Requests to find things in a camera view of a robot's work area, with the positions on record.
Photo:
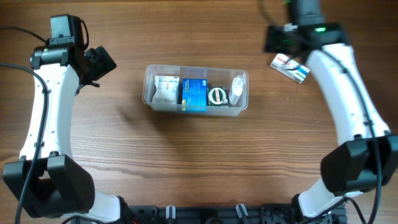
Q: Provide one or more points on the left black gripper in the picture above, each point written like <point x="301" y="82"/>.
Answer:
<point x="102" y="60"/>

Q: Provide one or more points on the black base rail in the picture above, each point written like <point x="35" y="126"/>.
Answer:
<point x="261" y="214"/>

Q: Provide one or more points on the clear plastic container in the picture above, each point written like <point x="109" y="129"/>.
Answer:
<point x="215" y="77"/>

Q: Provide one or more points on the small clear spray bottle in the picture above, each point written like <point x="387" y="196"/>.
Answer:
<point x="236" y="89"/>

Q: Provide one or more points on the white medicine box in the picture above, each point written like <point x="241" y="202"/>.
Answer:
<point x="166" y="89"/>

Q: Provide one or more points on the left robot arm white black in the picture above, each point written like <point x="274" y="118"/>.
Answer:
<point x="46" y="180"/>

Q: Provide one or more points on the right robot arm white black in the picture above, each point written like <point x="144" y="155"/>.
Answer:
<point x="366" y="156"/>

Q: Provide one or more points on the white Panadol box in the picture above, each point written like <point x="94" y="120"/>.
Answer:
<point x="290" y="68"/>

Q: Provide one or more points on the green balm tin box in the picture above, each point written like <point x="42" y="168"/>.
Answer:
<point x="217" y="96"/>

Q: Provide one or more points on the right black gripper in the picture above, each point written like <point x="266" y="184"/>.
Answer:
<point x="275" y="35"/>

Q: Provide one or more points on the blue lozenge box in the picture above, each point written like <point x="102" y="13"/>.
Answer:
<point x="194" y="94"/>

